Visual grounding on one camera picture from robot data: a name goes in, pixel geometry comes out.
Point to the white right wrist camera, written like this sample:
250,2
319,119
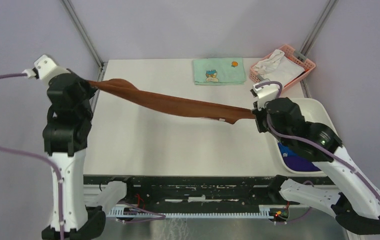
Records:
265,91

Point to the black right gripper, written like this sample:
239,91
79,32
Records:
258,114

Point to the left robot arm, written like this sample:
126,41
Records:
65,142

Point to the blue towel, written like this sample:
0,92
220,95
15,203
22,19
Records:
285,151

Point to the purple towel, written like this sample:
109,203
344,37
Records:
300,164

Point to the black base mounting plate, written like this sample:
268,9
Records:
196,194

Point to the white plastic tub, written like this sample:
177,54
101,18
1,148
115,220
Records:
313,111

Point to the mint green cartoon towel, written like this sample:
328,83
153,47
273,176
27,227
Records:
218,71

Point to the brown towel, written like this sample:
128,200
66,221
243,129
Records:
176,106

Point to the white cloth in basket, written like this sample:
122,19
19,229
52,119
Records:
278,68

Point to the white slotted cable duct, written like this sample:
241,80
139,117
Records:
120,211

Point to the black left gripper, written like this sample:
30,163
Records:
90,88

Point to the pink plastic basket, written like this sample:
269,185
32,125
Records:
292,54

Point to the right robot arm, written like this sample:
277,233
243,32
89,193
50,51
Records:
356,203

